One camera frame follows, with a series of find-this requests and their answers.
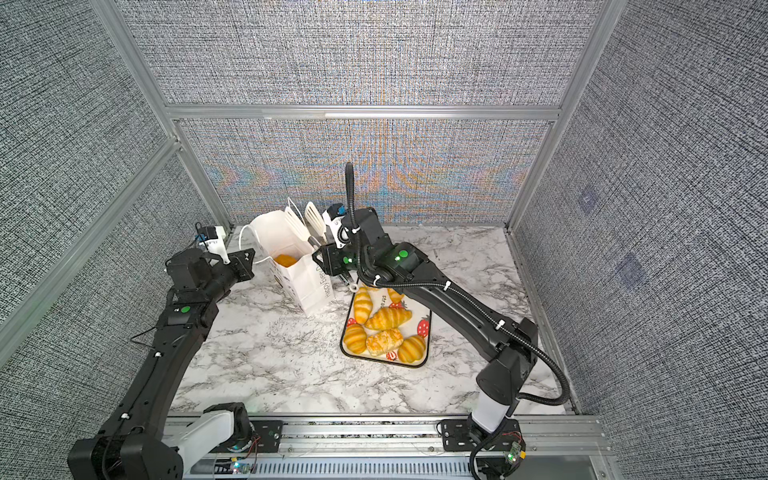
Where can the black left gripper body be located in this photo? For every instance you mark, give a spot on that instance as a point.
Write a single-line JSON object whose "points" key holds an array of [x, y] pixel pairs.
{"points": [[227, 277]]}

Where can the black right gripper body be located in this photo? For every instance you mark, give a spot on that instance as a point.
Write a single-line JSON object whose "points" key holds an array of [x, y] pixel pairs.
{"points": [[341, 259]]}

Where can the white slotted right gripper finger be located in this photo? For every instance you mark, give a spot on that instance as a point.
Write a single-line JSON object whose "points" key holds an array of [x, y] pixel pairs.
{"points": [[296, 224], [314, 222]]}

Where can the white printed paper bag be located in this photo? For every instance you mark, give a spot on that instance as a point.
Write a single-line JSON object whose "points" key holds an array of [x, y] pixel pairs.
{"points": [[289, 247]]}

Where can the striped fake croissant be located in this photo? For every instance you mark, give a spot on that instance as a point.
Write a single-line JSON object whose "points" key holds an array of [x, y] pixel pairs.
{"points": [[362, 305], [395, 297]]}

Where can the long braided fake bread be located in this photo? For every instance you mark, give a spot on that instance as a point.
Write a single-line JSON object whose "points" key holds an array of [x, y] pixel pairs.
{"points": [[285, 261]]}

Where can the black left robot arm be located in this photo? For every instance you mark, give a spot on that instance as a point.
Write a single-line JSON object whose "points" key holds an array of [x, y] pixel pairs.
{"points": [[130, 445]]}

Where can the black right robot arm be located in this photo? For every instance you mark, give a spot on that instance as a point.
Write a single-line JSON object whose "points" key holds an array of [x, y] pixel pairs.
{"points": [[352, 244]]}

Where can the fake croissant centre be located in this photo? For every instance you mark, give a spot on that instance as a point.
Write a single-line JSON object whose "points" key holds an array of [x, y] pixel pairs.
{"points": [[387, 318]]}

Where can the fake croissant lower left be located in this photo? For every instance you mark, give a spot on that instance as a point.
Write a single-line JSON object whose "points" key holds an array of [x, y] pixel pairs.
{"points": [[355, 339]]}

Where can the sugared fake pastry bottom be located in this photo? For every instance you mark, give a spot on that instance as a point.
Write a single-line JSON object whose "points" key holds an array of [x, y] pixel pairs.
{"points": [[384, 342]]}

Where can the fake croissant lower right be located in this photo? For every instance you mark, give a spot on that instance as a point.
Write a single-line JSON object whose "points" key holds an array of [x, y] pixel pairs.
{"points": [[412, 350]]}

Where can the white strawberry tray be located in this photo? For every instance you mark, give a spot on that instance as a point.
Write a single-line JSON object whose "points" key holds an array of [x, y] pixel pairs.
{"points": [[420, 324]]}

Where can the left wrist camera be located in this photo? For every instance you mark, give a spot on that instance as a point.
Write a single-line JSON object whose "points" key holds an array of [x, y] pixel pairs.
{"points": [[211, 239]]}

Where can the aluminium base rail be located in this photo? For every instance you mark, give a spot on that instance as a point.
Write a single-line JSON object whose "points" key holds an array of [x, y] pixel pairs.
{"points": [[410, 446]]}

